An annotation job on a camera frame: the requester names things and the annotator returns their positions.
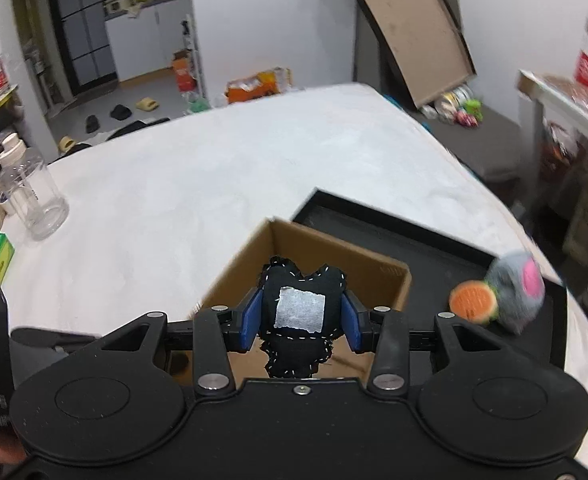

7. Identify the hamburger plush toy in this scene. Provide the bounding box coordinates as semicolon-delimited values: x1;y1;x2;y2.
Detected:
448;281;498;325

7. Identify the orange package on floor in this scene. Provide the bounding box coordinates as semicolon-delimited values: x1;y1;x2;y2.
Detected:
224;67;293;104

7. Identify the black desk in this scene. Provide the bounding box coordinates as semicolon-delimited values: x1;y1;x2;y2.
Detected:
516;70;588;140

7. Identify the yellow slipper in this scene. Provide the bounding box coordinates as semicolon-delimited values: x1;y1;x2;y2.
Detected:
136;98;158;112

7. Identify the grey bench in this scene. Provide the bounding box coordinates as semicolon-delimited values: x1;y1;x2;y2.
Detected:
410;108;521;183

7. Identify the brown cardboard box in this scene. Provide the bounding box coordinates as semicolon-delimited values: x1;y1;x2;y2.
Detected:
170;216;414;380

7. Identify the clear plastic bottle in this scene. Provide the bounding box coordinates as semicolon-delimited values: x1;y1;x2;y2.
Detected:
0;132;70;240

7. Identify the white cabinet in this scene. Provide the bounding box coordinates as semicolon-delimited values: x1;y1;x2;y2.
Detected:
105;0;192;81

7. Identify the large flat cardboard box lid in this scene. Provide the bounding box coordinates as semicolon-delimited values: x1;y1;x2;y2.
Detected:
356;0;476;110

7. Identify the grey pink plush toy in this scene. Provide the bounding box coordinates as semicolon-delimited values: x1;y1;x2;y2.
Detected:
485;252;546;334

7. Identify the black heart pillow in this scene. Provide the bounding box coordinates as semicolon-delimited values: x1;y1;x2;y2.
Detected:
259;256;346;378

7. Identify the black plastic tray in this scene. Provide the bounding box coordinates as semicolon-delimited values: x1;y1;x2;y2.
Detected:
293;190;567;368

